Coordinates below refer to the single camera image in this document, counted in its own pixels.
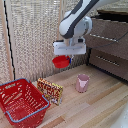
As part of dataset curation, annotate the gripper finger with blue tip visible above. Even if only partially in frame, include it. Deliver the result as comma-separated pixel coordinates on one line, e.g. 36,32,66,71
67,55,74,66

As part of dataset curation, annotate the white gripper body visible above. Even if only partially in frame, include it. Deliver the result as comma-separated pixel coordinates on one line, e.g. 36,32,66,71
53,37,88,57

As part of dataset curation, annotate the metal drawer handle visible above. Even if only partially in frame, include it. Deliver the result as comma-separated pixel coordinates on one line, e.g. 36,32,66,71
89,32,118,43
95,54,122,67

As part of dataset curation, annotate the orange-red bowl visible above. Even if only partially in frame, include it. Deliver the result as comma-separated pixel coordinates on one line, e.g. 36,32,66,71
51,55,72,70

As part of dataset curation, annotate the beige woven folding screen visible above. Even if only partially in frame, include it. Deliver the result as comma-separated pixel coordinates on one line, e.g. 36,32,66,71
0,0,128,84

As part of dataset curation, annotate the pink cup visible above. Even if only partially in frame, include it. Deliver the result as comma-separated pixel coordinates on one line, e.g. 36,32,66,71
75,73,91,94

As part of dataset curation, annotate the red yellow snack box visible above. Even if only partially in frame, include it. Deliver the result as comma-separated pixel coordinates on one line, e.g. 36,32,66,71
36,77,64,107

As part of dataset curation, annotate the red shopping basket blue rim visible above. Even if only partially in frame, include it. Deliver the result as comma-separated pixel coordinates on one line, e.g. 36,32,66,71
0,77,51,128

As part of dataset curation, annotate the dark wooden drawer cabinet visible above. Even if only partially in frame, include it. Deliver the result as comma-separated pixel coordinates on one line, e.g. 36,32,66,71
83,8,128,83

